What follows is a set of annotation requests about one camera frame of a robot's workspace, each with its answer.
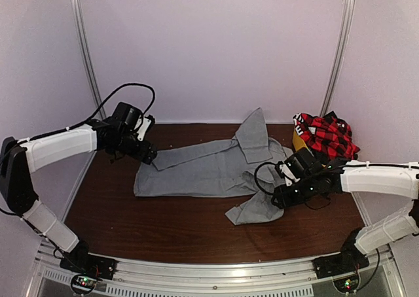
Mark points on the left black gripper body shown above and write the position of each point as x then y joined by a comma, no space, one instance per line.
127,148

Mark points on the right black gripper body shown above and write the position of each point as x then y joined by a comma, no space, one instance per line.
306,189

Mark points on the grey long sleeve shirt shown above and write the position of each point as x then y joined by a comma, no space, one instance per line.
241,166

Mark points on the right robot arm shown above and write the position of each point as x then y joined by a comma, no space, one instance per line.
306,177

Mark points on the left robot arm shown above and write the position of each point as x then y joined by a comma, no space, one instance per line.
121,134

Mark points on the yellow plastic bin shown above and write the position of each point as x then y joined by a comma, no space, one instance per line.
298,143

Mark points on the red black plaid shirt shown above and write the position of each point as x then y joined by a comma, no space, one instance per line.
327,137

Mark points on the right circuit board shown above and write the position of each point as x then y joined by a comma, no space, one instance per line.
346,284

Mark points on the circuit board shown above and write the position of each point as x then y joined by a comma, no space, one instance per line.
346,284
82,284

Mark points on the left circuit board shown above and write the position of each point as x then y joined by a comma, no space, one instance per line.
82,284

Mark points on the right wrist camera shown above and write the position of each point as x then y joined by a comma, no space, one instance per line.
285,173

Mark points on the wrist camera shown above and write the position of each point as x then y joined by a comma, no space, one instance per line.
285,173
143,125

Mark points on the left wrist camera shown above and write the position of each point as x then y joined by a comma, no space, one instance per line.
143,125

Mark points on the front aluminium rail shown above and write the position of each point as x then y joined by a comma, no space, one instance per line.
295,277

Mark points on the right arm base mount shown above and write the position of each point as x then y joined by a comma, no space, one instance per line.
337,266

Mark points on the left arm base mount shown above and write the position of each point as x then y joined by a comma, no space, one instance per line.
91,265

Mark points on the right aluminium frame post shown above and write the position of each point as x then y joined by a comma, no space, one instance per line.
344,33

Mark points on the aluminium frame post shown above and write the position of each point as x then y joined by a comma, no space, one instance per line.
344,33
86,57

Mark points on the left aluminium frame post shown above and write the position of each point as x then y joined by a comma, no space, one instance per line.
86,57

